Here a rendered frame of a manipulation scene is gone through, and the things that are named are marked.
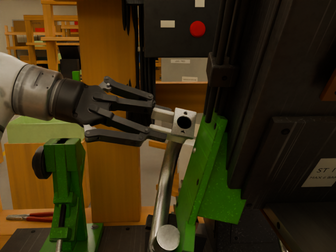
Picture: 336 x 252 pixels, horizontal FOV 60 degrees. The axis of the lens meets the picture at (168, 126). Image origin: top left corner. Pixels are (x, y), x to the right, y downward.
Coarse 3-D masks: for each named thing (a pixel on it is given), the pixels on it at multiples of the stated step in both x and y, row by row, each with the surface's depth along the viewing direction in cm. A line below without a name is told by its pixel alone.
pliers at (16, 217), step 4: (36, 212) 88; (40, 212) 88; (44, 212) 88; (48, 212) 88; (52, 212) 88; (8, 216) 86; (12, 216) 86; (16, 216) 86; (20, 216) 86; (24, 216) 86; (28, 216) 86; (32, 216) 86; (36, 216) 87; (40, 216) 88; (28, 220) 85; (32, 220) 85; (36, 220) 85; (40, 220) 85; (44, 220) 85; (48, 220) 85
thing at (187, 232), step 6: (186, 222) 44; (180, 228) 46; (186, 228) 43; (192, 228) 44; (180, 234) 45; (186, 234) 43; (192, 234) 43; (180, 240) 44; (186, 240) 42; (192, 240) 43; (180, 246) 43; (186, 246) 42; (192, 246) 42
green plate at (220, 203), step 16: (208, 128) 45; (224, 128) 40; (208, 144) 43; (224, 144) 42; (192, 160) 50; (208, 160) 41; (224, 160) 43; (192, 176) 48; (208, 176) 42; (224, 176) 44; (192, 192) 45; (208, 192) 44; (224, 192) 44; (240, 192) 44; (176, 208) 54; (192, 208) 43; (208, 208) 45; (224, 208) 45; (240, 208) 45; (192, 224) 44
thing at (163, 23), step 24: (144, 0) 61; (168, 0) 61; (192, 0) 61; (216, 0) 62; (144, 24) 62; (168, 24) 62; (192, 24) 63; (216, 24) 63; (144, 48) 64; (168, 48) 64; (192, 48) 64
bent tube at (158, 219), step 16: (176, 112) 52; (192, 112) 53; (176, 128) 51; (192, 128) 51; (176, 144) 56; (176, 160) 60; (160, 176) 60; (160, 192) 58; (160, 208) 56; (160, 224) 54
